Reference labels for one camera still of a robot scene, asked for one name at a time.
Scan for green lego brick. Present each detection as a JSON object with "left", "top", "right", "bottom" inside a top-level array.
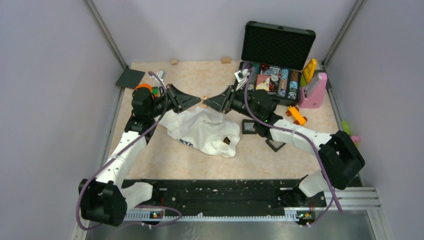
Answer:
[{"left": 152, "top": 87, "right": 161, "bottom": 97}]

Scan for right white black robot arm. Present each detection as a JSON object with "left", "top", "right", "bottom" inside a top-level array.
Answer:
[{"left": 203, "top": 84, "right": 365, "bottom": 206}]

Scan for small wooden block left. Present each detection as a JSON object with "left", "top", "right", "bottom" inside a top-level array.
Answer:
[{"left": 170, "top": 58, "right": 179, "bottom": 66}]

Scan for green pink toy bricks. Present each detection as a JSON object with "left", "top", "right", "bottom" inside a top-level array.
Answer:
[{"left": 341, "top": 120, "right": 361, "bottom": 144}]

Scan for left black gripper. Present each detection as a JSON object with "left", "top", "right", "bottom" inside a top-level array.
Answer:
[{"left": 148, "top": 83, "right": 201, "bottom": 119}]

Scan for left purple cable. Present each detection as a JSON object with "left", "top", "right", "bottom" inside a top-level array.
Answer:
[{"left": 75, "top": 71, "right": 183, "bottom": 231}]

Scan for small wooden block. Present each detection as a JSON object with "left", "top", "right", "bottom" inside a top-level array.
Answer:
[
  {"left": 170, "top": 58, "right": 179, "bottom": 66},
  {"left": 220, "top": 56, "right": 232, "bottom": 64}
]

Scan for purple cable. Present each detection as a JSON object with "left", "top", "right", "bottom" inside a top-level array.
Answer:
[
  {"left": 243, "top": 67, "right": 344, "bottom": 227},
  {"left": 75, "top": 71, "right": 183, "bottom": 231}
]

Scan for yellow orange toy piece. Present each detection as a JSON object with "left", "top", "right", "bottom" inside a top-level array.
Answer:
[{"left": 285, "top": 106, "right": 308, "bottom": 126}]

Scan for small wooden block right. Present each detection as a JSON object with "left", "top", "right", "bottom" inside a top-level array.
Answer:
[{"left": 220, "top": 56, "right": 232, "bottom": 64}]

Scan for pink box with grey lid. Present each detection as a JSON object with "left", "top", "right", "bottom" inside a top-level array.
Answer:
[{"left": 298, "top": 72, "right": 328, "bottom": 109}]

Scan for black box with blue brooch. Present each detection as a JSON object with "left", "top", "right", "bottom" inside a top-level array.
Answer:
[{"left": 241, "top": 119, "right": 257, "bottom": 135}]

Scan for yellow toy block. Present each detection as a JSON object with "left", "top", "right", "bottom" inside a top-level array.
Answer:
[{"left": 302, "top": 58, "right": 317, "bottom": 84}]

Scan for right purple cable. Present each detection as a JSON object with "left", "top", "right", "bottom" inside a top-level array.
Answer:
[{"left": 243, "top": 67, "right": 344, "bottom": 227}]

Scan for black mounting base plate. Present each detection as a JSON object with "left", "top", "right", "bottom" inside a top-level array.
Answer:
[{"left": 122, "top": 179, "right": 327, "bottom": 217}]

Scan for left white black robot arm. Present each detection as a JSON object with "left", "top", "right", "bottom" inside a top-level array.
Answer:
[{"left": 75, "top": 71, "right": 201, "bottom": 231}]

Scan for black open poker chip case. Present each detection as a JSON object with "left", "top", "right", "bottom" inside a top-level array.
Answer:
[{"left": 239, "top": 21, "right": 316, "bottom": 106}]

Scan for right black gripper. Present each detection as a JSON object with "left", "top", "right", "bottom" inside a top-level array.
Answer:
[{"left": 203, "top": 85, "right": 261, "bottom": 121}]

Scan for black empty display frame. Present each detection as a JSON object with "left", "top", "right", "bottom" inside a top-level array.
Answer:
[{"left": 265, "top": 139, "right": 286, "bottom": 153}]

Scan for dark grey lego baseplate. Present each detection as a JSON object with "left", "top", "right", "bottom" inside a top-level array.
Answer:
[{"left": 115, "top": 67, "right": 146, "bottom": 90}]

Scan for white t-shirt garment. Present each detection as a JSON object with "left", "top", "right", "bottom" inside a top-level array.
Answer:
[{"left": 159, "top": 107, "right": 241, "bottom": 158}]

